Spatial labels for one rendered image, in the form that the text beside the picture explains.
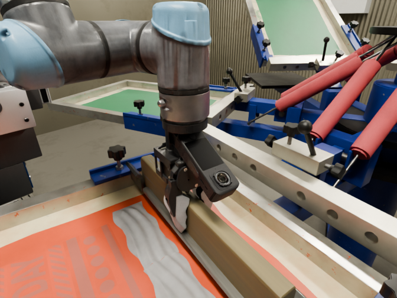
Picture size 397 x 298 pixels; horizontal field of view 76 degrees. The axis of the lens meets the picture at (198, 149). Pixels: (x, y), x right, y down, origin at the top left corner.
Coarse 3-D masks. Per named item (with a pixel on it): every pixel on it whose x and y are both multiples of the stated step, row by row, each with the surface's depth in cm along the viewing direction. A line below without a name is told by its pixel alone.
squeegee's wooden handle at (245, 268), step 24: (144, 168) 58; (192, 192) 47; (192, 216) 43; (216, 216) 40; (216, 240) 38; (240, 240) 36; (216, 264) 40; (240, 264) 34; (264, 264) 33; (240, 288) 35; (264, 288) 31; (288, 288) 30
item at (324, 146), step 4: (320, 144) 68; (324, 144) 68; (320, 148) 66; (324, 148) 66; (328, 148) 66; (332, 148) 66; (336, 148) 66; (328, 152) 64; (332, 152) 64; (336, 152) 64; (340, 152) 64; (336, 156) 64; (340, 156) 65; (284, 160) 60; (336, 160) 65; (292, 164) 59; (332, 164) 64; (316, 176) 62
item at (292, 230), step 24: (48, 192) 58; (72, 192) 58; (96, 192) 61; (240, 192) 58; (0, 216) 51; (24, 216) 54; (264, 216) 53; (288, 216) 50; (288, 240) 49; (312, 240) 45; (336, 264) 41; (360, 264) 41; (360, 288) 38
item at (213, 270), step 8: (144, 192) 58; (152, 192) 57; (152, 200) 55; (160, 208) 52; (168, 216) 50; (176, 232) 47; (184, 232) 46; (184, 240) 45; (192, 240) 45; (192, 248) 43; (200, 248) 43; (200, 256) 42; (208, 264) 40; (216, 272) 39; (216, 280) 38; (224, 280) 38; (224, 288) 37; (232, 288) 37; (232, 296) 35; (240, 296) 35
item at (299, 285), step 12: (252, 240) 50; (180, 252) 47; (192, 252) 47; (264, 252) 47; (192, 264) 45; (276, 264) 45; (144, 276) 43; (204, 276) 43; (288, 276) 43; (144, 288) 41; (216, 288) 41; (300, 288) 41
